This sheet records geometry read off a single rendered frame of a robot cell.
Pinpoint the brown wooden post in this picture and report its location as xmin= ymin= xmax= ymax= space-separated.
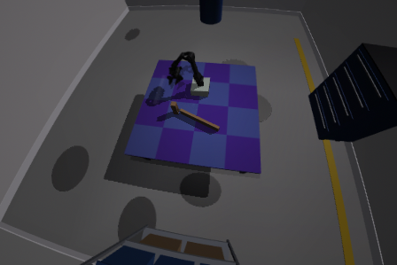
xmin=170 ymin=101 xmax=179 ymax=114

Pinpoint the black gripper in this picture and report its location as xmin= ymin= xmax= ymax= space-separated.
xmin=167 ymin=71 xmax=183 ymax=85

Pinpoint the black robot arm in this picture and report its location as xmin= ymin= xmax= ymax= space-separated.
xmin=168 ymin=51 xmax=204 ymax=86

